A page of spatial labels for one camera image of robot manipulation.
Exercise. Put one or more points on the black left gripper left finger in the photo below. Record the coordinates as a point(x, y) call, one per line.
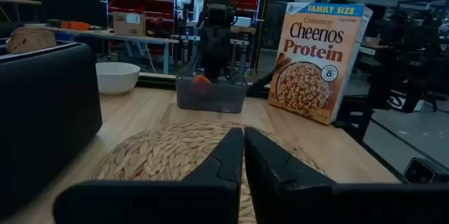
point(210, 199)

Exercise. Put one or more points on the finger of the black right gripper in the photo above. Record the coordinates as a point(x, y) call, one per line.
point(210, 67)
point(221, 67)

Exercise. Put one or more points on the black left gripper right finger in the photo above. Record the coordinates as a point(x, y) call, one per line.
point(298, 199)

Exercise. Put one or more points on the red apple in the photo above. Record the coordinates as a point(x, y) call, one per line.
point(201, 79)

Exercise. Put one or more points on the white ceramic bowl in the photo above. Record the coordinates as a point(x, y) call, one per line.
point(117, 76)

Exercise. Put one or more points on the Cheerios Protein cereal box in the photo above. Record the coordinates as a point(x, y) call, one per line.
point(315, 59)

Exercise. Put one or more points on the brown bread slice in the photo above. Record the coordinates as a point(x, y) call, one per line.
point(29, 39)

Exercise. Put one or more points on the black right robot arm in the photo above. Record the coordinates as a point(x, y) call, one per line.
point(221, 11)

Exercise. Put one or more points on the grey translucent plastic bin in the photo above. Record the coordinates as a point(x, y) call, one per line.
point(210, 97)

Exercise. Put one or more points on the round woven straw placemat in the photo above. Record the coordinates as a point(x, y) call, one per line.
point(158, 153)

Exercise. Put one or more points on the brown cardboard box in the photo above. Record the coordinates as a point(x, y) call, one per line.
point(128, 24)

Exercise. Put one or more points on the long light workbench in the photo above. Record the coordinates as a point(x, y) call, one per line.
point(105, 34)

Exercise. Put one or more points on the orange object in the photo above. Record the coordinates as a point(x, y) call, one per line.
point(75, 25)

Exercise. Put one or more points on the black two-slot toaster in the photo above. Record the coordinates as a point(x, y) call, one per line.
point(42, 111)

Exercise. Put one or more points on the dark robot workstation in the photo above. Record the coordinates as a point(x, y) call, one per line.
point(403, 41)

